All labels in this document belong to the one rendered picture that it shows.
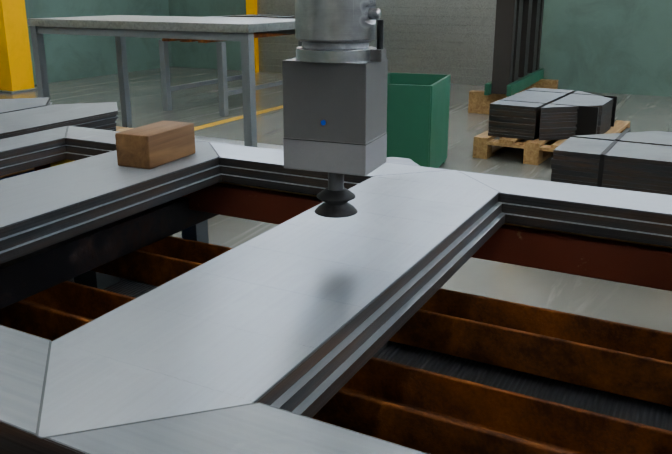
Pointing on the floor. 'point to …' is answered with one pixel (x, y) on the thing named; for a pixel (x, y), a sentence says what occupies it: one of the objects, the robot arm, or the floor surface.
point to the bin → (418, 117)
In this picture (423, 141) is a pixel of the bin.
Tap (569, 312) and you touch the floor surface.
